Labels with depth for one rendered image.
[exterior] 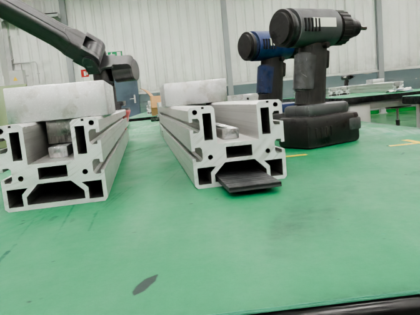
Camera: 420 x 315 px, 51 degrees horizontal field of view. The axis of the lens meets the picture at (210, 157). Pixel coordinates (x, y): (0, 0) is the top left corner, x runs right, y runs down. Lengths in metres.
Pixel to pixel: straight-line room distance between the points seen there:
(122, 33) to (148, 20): 0.78
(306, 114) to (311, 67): 0.08
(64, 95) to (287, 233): 0.32
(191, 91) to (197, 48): 11.57
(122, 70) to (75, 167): 0.81
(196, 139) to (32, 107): 0.19
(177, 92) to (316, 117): 0.24
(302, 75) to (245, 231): 0.45
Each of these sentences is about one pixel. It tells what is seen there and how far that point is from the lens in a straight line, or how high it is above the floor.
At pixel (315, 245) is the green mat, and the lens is 0.28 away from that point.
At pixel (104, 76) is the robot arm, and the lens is 1.28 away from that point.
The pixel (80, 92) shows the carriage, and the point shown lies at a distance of 0.53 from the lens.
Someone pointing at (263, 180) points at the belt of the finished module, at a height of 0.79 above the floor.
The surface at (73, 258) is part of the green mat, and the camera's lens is 0.30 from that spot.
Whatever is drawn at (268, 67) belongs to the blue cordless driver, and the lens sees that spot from 0.93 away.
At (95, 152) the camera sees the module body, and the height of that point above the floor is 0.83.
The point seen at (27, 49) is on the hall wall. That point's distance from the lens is 13.00.
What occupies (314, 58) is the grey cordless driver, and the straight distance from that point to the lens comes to 0.74.
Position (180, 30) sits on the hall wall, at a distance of 12.44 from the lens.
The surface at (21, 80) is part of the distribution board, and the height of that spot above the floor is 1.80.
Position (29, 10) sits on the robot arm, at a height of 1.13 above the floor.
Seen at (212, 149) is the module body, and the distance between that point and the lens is 0.46.
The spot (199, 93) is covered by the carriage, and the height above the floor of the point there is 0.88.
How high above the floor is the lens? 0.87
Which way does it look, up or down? 8 degrees down
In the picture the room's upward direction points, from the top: 5 degrees counter-clockwise
